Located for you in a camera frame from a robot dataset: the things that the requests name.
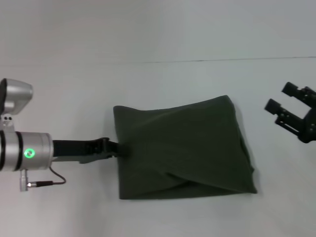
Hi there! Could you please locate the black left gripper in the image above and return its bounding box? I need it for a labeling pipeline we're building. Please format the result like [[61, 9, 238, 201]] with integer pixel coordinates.
[[51, 137, 129, 165]]

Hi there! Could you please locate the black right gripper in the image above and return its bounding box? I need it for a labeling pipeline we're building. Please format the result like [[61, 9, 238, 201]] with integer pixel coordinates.
[[264, 81, 316, 144]]

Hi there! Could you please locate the dark green FREE T-shirt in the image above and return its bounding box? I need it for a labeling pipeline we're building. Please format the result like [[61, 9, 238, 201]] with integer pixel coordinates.
[[113, 94, 259, 201]]

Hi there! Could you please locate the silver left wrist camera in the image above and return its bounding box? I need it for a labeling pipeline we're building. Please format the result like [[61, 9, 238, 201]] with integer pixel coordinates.
[[0, 78, 34, 132]]

